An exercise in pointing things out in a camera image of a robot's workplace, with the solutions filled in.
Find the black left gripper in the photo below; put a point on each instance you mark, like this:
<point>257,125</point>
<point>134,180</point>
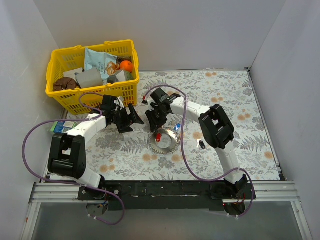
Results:
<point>124,119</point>

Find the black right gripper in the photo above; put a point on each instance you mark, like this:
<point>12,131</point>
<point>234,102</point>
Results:
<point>158,116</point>

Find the red key tag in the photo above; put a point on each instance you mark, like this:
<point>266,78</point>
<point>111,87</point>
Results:
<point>158,137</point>

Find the blue key tag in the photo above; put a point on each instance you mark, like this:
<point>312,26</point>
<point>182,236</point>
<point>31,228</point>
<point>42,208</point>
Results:
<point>177,126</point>

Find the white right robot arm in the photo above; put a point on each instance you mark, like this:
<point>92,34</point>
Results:
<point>217,130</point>

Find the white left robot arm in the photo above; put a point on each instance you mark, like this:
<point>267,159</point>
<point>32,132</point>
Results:
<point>67,157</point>

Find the black head small key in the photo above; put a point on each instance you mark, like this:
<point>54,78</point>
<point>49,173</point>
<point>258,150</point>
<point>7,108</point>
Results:
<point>200,144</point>

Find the yellow plastic basket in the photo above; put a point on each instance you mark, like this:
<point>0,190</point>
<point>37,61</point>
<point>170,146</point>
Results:
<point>65,59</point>

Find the orange fruit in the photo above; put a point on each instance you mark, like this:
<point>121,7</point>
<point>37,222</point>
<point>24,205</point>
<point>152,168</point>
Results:
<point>127,66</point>

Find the grey cardboard box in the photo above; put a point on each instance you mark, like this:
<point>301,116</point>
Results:
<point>89,78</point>

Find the light blue chips bag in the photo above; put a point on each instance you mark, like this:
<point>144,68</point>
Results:
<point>104,62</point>

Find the green blue carton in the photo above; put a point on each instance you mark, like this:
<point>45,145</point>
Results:
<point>63,126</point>

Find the white box in basket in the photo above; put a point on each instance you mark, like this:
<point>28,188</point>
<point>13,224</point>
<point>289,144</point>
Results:
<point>72,73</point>

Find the brown round bun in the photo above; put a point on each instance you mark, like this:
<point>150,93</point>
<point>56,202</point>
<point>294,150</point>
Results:
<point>64,83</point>

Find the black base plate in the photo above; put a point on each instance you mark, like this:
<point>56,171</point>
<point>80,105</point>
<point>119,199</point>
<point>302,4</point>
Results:
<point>166,195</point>

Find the aluminium frame rail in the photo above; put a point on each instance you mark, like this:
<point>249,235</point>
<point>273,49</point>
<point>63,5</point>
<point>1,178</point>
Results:
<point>55,192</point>

